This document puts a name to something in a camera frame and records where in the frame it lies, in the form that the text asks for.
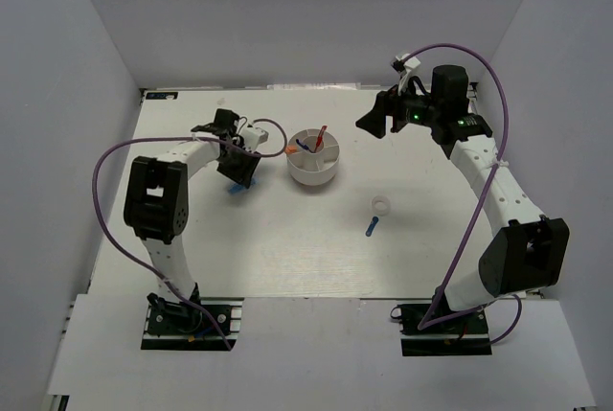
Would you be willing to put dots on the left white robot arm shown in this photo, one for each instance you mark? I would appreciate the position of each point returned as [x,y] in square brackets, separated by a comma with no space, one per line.
[157,198]

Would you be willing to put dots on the blue highlighter marker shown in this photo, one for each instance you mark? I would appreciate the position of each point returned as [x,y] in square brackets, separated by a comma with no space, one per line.
[237,188]

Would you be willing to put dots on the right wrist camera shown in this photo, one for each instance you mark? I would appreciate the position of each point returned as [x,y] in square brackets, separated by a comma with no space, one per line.
[405,65]

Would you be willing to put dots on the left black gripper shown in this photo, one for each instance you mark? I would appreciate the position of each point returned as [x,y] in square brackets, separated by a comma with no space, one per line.
[242,174]

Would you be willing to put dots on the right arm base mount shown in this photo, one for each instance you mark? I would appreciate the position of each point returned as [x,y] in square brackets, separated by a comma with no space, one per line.
[463,336]

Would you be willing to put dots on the red ballpoint pen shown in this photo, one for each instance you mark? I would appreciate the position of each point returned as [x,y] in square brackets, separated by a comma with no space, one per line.
[320,138]

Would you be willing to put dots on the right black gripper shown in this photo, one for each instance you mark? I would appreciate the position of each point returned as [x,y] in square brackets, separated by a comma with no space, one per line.
[388,103]

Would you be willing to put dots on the small blue clip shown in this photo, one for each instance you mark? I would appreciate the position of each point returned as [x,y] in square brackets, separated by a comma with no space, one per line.
[371,226]

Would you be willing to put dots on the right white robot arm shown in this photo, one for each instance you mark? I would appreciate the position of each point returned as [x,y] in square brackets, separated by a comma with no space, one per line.
[527,248]

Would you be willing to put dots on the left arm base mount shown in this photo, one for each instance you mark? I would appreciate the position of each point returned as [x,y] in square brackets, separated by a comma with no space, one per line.
[167,331]

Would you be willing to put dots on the white tape roll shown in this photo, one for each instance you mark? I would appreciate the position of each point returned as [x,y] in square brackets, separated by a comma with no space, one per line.
[381,206]

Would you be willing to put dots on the white round divided organizer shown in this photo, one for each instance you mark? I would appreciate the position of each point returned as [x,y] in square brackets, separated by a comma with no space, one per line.
[313,169]

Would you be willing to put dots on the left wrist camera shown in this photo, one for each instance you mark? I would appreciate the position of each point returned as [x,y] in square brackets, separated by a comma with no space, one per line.
[252,137]

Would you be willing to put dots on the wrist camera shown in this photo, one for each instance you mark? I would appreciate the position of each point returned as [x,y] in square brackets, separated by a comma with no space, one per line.
[405,65]
[252,137]

